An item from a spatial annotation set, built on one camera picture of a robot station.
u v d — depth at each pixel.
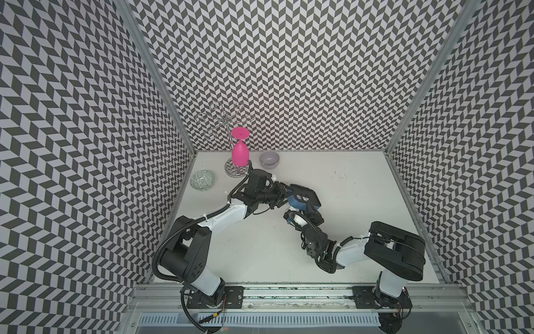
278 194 0.74
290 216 0.70
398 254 0.46
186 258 0.44
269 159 1.08
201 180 1.04
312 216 0.74
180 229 0.43
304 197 0.84
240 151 0.89
